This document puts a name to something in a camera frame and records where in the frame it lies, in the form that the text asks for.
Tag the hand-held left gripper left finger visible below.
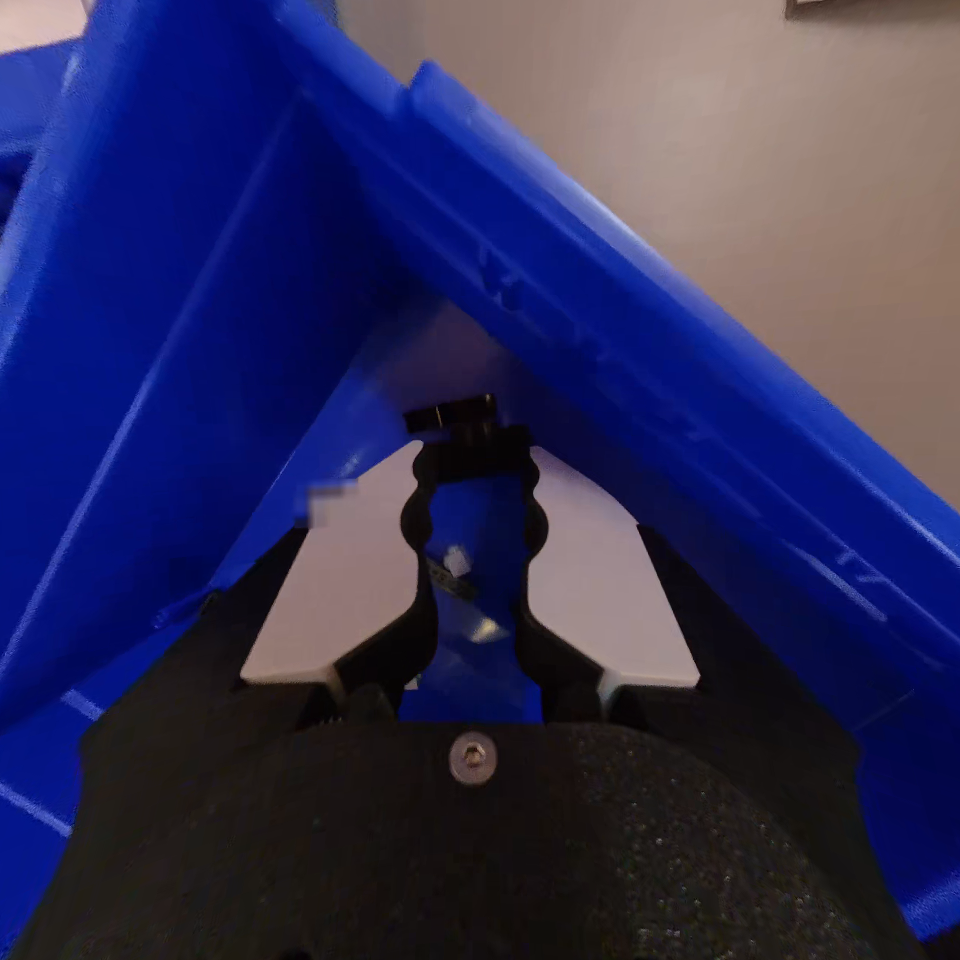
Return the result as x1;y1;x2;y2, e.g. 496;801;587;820
240;441;440;706

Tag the dark grey long plate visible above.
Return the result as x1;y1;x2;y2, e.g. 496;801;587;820
426;558;479;603

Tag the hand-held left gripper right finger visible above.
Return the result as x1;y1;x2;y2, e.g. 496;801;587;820
516;446;704;723

